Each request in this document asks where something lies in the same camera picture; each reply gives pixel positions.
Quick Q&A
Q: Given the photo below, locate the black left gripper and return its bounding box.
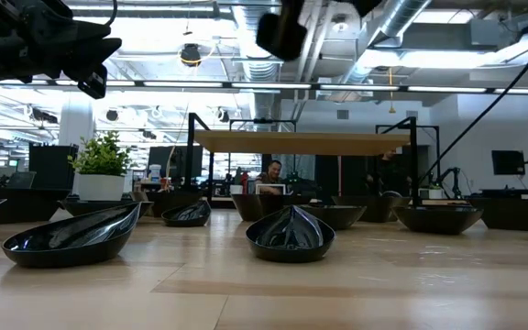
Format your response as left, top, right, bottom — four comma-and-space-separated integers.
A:
11, 0, 124, 82

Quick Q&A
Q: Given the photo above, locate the white building column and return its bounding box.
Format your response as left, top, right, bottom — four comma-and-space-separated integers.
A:
58, 98, 96, 149

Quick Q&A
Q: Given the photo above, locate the long ceiling light bar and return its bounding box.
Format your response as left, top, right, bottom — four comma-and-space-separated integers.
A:
0, 78, 528, 96

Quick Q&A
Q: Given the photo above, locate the black cabinet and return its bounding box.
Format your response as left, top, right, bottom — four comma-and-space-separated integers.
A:
27, 143, 80, 192

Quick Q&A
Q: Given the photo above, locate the green plant in white pot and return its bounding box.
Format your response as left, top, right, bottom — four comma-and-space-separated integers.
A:
67, 130, 133, 203

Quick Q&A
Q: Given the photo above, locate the dark computer monitor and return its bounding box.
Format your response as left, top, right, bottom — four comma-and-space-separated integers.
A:
147, 145, 204, 181

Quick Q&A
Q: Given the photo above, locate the raised wooden shelf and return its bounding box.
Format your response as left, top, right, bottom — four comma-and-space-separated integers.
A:
192, 129, 412, 158

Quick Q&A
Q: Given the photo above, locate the dark office chair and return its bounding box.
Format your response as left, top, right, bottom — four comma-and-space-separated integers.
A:
5, 170, 38, 190

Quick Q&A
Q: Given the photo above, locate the person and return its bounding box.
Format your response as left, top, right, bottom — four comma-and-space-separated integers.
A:
365, 148, 413, 199
253, 159, 289, 196

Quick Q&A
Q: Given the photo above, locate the black background table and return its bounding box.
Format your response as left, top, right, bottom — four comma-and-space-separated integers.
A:
478, 188, 528, 200

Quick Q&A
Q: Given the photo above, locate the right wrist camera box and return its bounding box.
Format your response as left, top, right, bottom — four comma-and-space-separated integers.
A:
255, 12, 309, 62

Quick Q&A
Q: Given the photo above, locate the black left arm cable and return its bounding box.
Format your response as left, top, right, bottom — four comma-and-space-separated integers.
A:
103, 0, 119, 28

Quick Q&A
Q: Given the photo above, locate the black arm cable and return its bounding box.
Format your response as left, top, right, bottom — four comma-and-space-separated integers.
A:
418, 12, 528, 184
103, 0, 119, 28

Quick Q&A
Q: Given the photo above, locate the ribbed grey ventilation duct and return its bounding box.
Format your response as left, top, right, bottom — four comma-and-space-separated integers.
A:
238, 0, 288, 121

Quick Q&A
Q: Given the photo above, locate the hanging yellow cord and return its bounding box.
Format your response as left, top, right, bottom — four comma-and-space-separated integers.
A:
386, 66, 397, 115

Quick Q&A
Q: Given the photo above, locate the black metal shelf frame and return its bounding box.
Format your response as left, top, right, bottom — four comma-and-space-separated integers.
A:
184, 111, 442, 208

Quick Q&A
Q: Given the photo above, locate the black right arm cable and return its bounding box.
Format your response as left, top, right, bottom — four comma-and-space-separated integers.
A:
418, 12, 528, 184

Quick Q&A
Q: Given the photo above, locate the black wall monitor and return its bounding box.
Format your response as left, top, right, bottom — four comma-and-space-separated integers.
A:
490, 149, 527, 177

